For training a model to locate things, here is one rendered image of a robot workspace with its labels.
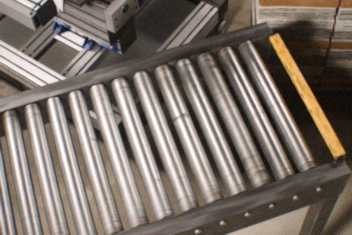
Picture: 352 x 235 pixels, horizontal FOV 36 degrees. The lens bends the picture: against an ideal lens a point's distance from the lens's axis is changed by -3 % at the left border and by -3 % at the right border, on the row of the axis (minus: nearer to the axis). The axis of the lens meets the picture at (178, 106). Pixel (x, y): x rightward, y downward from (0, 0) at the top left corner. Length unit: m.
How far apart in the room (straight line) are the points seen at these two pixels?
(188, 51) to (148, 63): 0.12
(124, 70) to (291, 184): 0.58
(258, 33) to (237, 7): 1.19
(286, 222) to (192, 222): 0.93
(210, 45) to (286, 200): 0.52
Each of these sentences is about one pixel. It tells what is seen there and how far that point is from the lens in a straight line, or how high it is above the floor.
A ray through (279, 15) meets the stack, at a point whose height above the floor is 0.56.
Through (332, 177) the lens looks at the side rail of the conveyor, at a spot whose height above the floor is 0.80.
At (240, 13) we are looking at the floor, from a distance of 2.83.
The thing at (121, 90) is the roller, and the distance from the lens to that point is 1.56.
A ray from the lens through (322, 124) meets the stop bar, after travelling 1.48.
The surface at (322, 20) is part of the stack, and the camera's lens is 2.10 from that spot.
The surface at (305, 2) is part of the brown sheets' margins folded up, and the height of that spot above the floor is 0.63.
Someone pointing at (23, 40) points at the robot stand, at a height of 0.21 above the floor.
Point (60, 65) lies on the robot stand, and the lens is 2.44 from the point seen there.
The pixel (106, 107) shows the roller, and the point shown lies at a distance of 1.54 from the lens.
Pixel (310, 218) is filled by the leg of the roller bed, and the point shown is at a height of 0.50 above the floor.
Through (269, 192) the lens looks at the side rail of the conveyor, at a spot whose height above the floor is 0.80.
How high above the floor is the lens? 2.05
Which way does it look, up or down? 56 degrees down
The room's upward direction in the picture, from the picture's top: 5 degrees counter-clockwise
